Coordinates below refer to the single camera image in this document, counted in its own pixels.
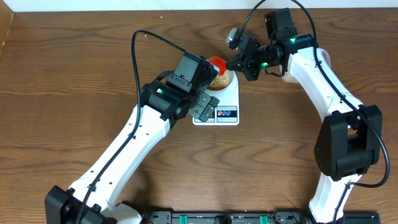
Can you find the red plastic scoop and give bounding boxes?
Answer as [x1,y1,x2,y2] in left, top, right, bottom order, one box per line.
[208,56,227,76]

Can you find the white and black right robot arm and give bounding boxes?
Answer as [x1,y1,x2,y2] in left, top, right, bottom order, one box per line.
[226,8,386,223]

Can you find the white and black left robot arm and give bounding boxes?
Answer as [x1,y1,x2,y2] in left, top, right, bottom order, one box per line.
[45,80,220,223]

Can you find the white digital kitchen scale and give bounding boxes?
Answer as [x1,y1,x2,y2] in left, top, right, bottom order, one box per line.
[192,71,239,126]

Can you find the soybeans in bowl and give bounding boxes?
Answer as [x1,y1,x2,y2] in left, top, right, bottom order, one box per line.
[207,74,229,91]

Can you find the grey plastic bowl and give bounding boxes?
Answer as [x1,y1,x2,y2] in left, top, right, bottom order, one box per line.
[224,69,233,89]

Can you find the clear plastic container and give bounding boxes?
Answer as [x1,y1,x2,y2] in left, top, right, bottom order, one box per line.
[282,47,326,86]

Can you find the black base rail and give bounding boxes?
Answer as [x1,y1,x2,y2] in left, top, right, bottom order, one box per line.
[136,210,382,224]

